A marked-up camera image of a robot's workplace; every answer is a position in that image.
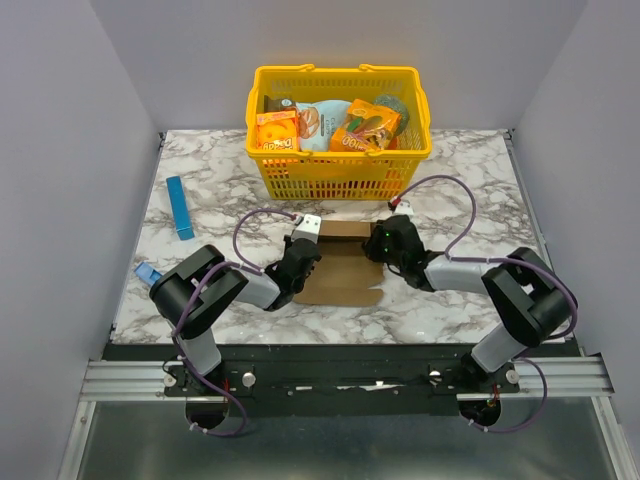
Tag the yellow plastic shopping basket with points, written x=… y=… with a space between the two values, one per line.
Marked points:
x=312 y=175

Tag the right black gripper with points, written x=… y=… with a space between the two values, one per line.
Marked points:
x=382 y=245

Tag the long blue box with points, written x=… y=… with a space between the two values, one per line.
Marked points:
x=179 y=208

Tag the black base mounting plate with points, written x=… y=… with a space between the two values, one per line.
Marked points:
x=357 y=380

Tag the light blue chips bag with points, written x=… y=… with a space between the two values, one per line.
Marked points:
x=317 y=123

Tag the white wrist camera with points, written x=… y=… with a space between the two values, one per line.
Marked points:
x=399 y=206
x=307 y=227

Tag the dark brown packet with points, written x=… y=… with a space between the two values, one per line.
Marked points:
x=278 y=104

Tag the orange gummy candy bag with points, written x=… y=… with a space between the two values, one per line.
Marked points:
x=367 y=128

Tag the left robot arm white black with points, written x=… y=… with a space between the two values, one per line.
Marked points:
x=194 y=294

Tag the small blue box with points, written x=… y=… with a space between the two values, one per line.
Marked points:
x=147 y=273

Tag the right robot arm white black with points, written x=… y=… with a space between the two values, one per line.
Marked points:
x=530 y=300

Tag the brown cardboard box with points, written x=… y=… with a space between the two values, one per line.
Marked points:
x=344 y=277

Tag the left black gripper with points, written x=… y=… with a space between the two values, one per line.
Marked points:
x=291 y=246

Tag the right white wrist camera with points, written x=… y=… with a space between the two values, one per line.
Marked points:
x=399 y=206

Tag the green round scrubber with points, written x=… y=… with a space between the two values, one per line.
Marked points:
x=397 y=105

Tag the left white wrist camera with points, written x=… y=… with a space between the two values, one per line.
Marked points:
x=307 y=227

